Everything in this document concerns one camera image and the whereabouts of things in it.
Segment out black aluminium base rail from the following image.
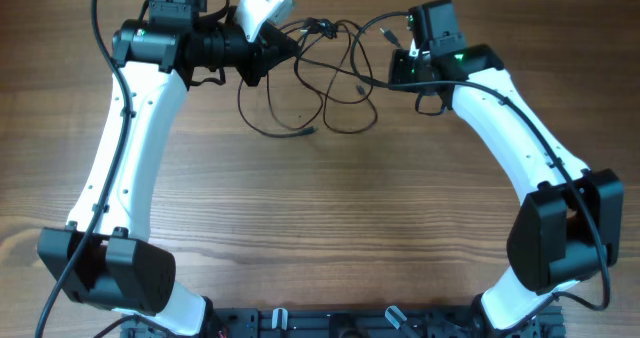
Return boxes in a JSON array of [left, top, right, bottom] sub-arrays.
[[119, 305, 566, 338]]

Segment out black usb cables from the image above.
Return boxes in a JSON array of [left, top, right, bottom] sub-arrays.
[[235, 16, 404, 139]]

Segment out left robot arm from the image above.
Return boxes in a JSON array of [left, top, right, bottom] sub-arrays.
[[37, 0, 297, 337]]

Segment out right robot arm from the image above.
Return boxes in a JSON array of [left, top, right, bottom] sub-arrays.
[[388, 0, 624, 337]]

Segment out left camera cable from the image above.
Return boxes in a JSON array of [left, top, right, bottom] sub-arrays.
[[33, 0, 137, 338]]

